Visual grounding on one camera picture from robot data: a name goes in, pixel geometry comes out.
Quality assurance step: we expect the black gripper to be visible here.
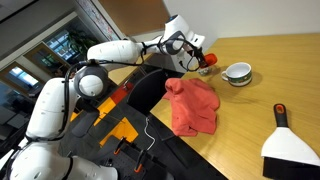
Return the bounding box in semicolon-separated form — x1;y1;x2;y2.
183;43;204;66

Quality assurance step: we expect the red square plastic lid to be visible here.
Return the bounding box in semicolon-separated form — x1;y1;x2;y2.
204;53;218;66

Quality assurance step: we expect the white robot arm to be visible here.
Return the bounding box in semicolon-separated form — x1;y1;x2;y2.
6;15;205;180

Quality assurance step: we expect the clear plastic food container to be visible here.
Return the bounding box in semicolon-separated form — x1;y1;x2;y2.
198;67;212;76

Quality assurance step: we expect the salmon red cloth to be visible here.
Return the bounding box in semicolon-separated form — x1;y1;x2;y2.
163;78;220;136

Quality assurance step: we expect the black office chair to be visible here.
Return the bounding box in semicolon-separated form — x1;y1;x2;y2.
127;69;182;116

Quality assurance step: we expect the black orange clamp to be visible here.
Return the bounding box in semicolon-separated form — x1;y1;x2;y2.
134;150;146;173
113;137;126;155

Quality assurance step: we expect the white black dustpan scraper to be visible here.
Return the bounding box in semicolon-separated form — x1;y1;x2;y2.
261;103;320;180

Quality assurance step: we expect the white cable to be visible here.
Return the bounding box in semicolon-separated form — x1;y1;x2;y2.
143;116;157;152

